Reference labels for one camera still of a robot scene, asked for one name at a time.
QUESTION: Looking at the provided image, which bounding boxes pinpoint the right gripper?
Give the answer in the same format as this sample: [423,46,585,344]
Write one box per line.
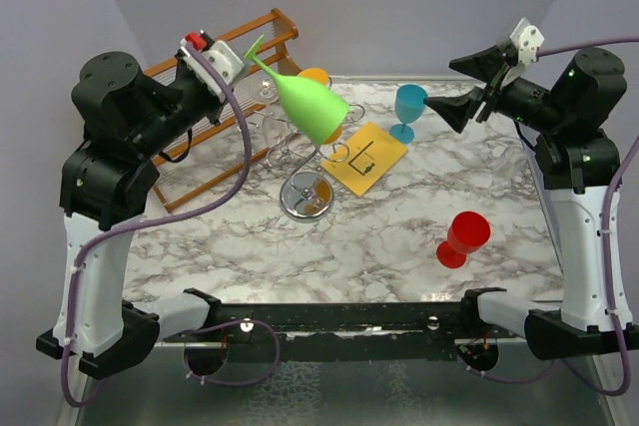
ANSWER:
[425,44,569,133]

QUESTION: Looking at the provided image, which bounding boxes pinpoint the clear wine glass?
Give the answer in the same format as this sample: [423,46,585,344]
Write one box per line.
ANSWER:
[248,73,290,148]

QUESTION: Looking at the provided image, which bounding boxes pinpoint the orange plastic wine glass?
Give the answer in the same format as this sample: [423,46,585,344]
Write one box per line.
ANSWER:
[296,68,348,145]

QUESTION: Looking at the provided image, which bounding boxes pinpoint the green plastic wine glass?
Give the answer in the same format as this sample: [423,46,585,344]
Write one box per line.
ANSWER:
[245,35,349,145]

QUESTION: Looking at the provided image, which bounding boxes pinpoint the chrome wine glass rack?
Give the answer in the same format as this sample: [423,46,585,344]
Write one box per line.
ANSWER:
[266,118,345,223]

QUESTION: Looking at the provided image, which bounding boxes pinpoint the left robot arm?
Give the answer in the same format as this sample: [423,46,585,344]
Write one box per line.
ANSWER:
[36,49,243,380]

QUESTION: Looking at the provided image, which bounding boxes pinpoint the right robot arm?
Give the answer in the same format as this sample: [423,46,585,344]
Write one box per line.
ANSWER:
[425,46,638,360]

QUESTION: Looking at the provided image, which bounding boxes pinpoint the blue plastic wine glass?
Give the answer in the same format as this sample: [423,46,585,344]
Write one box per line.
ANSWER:
[389,84,427,145]

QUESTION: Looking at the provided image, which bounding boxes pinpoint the wooden shelf rack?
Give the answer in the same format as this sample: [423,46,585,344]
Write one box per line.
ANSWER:
[144,8,320,213]

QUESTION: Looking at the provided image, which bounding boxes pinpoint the red plastic wine glass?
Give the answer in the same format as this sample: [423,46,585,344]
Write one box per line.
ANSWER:
[436,211,491,269]

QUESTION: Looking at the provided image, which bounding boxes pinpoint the yellow paper booklet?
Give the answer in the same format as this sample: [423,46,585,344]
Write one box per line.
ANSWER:
[321,122,407,197]

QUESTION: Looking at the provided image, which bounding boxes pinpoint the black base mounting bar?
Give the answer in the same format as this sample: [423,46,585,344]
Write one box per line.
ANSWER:
[162,285,530,365]

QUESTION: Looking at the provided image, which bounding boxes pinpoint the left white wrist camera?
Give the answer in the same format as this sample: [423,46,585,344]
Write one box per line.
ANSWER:
[180,32,248,101]

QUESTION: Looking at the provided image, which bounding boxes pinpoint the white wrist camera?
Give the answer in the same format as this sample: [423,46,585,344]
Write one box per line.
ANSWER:
[180,32,248,101]
[496,17,545,67]

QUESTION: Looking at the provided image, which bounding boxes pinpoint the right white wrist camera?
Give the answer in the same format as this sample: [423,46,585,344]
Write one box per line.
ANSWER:
[496,17,545,67]

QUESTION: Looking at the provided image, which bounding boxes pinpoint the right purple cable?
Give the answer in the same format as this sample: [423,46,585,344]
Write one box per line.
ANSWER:
[463,36,639,395]

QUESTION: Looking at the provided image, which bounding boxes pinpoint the purple cable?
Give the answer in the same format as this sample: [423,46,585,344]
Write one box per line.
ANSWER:
[59,49,284,408]
[463,36,639,395]

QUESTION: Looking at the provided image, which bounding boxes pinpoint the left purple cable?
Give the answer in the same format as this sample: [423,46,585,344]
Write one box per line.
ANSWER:
[59,49,284,408]

